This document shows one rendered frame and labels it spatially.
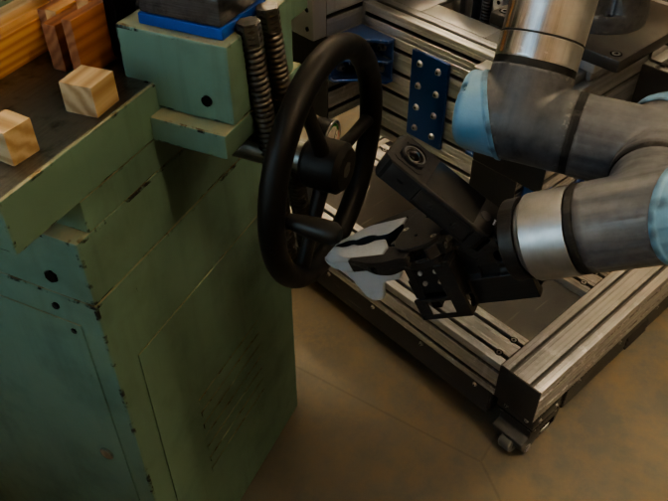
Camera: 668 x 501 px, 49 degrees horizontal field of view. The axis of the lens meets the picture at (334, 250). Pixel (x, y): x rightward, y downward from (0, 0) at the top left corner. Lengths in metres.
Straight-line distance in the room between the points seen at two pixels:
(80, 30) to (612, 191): 0.55
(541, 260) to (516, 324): 0.90
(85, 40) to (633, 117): 0.55
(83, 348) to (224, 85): 0.35
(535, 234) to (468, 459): 0.99
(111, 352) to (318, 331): 0.91
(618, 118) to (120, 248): 0.52
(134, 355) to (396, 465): 0.73
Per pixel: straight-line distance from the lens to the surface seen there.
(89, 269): 0.81
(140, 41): 0.81
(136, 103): 0.80
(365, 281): 0.71
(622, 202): 0.58
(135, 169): 0.82
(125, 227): 0.84
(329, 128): 1.12
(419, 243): 0.64
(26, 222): 0.72
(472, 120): 0.68
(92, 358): 0.92
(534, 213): 0.61
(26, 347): 1.00
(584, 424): 1.65
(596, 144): 0.66
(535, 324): 1.52
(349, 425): 1.57
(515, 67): 0.67
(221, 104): 0.78
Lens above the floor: 1.28
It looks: 41 degrees down
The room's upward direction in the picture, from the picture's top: straight up
